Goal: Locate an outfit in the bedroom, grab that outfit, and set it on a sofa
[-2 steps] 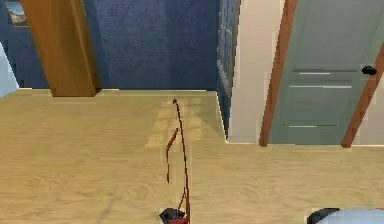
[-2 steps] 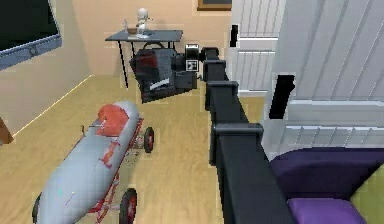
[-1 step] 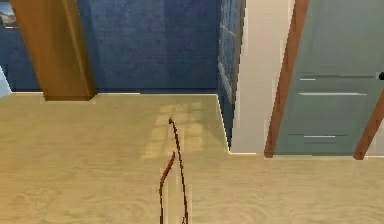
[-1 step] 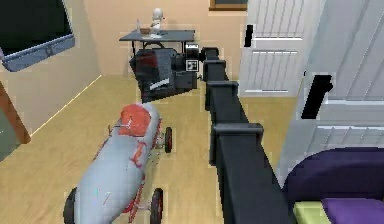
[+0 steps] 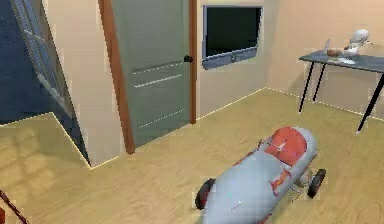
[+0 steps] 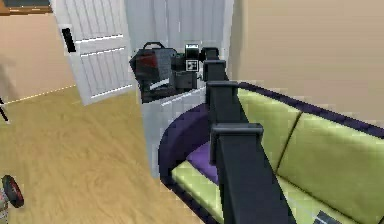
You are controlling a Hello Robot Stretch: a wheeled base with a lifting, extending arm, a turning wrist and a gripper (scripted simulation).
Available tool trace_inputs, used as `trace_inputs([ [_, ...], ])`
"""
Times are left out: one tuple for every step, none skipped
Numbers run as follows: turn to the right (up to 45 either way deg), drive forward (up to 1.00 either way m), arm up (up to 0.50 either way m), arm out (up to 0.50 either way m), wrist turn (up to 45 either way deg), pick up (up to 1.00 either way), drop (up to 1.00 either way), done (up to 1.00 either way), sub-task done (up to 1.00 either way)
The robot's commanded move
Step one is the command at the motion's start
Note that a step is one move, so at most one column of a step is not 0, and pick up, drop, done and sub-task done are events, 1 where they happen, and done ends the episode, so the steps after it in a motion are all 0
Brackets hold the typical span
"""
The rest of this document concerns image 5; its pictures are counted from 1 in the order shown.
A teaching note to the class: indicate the grey-green room door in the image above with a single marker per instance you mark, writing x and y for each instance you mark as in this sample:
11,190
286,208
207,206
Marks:
151,70

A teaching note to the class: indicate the grey and red toy car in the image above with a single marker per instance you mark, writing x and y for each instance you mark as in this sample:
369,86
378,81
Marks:
263,178

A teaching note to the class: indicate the brown bowl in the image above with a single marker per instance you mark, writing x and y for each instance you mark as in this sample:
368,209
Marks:
333,52

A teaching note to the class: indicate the pale flat sheet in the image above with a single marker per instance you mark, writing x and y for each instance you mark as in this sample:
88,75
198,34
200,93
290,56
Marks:
346,61

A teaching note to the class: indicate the dark grey table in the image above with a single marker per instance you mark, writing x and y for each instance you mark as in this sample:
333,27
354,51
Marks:
350,62

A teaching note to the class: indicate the red and dark rod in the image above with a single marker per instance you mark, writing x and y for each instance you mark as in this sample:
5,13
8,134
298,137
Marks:
11,207

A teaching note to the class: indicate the wall-mounted television set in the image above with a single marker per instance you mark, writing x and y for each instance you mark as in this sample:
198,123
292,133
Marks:
231,33

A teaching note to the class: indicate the window with grey frame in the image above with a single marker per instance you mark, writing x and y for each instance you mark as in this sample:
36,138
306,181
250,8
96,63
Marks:
41,55

